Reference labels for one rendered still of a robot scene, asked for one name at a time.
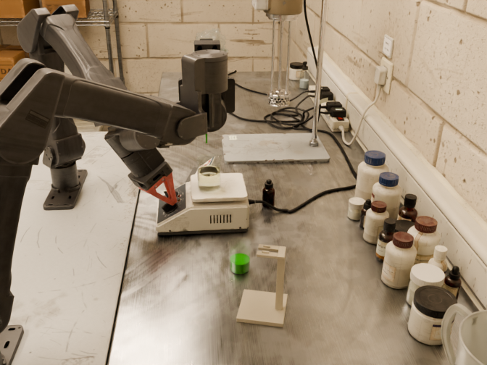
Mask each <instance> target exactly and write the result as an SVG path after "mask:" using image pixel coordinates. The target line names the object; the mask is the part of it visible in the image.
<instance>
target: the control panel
mask: <svg viewBox="0 0 487 365"><path fill-rule="evenodd" d="M175 191H177V192H178V195H180V197H178V196H176V198H177V200H178V199H180V201H177V203H176V204H177V205H178V207H177V209H176V210H174V212H172V213H170V214H166V213H165V212H164V211H163V209H162V207H163V206H164V205H165V204H166V202H164V201H162V200H160V199H159V207H158V217H157V224H159V223H160V222H162V221H164V220H166V219H167V218H169V217H171V216H173V215H174V214H177V213H178V212H180V211H182V210H184V209H185V208H186V184H183V185H181V186H180V187H178V188H176V189H175Z"/></svg>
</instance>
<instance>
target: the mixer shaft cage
mask: <svg viewBox="0 0 487 365"><path fill-rule="evenodd" d="M283 32H284V21H280V56H279V73H278V89H273V75H274V57H275V21H274V20H273V27H272V66H271V86H270V90H269V91H268V92H267V95H268V102H267V103H268V104H269V105H270V106H276V107H284V106H288V105H290V102H289V101H290V96H291V92H290V91H288V75H289V60H290V46H291V21H289V24H288V53H287V68H286V89H282V88H281V72H282V56H283ZM278 104H279V105H278ZM281 104H282V105H281Z"/></svg>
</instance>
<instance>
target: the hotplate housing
mask: <svg viewBox="0 0 487 365"><path fill-rule="evenodd" d="M249 204H255V200H251V199H248V198H247V199H246V200H244V201H213V202H193V201H192V200H191V181H190V182H186V208H185V209H184V210H182V211H180V212H178V213H177V214H174V215H173V216H171V217H169V218H167V219H166V220H164V221H162V222H160V223H159V224H157V221H156V231H158V232H157V234H158V235H187V234H204V233H220V232H248V228H247V227H249ZM158 207H159V200H158V204H157V217H158Z"/></svg>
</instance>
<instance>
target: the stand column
mask: <svg viewBox="0 0 487 365"><path fill-rule="evenodd" d="M327 6H328V0H322V8H321V18H320V36H319V46H318V56H317V74H316V84H315V103H314V113H313V123H312V140H310V141H309V146H312V147H316V146H318V141H317V124H318V114H319V105H320V88H321V79H322V61H323V52H324V42H325V25H326V16H327Z"/></svg>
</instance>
